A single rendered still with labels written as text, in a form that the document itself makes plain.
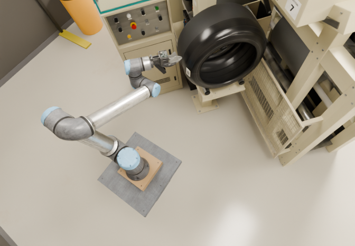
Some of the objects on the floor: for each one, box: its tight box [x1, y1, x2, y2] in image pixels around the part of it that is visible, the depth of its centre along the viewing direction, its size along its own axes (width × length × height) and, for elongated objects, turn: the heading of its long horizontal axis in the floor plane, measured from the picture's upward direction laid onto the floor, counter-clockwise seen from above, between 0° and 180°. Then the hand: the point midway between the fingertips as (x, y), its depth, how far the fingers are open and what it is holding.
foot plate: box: [191, 94, 219, 115], centre depth 274 cm, size 27×27×2 cm
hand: (180, 58), depth 150 cm, fingers closed
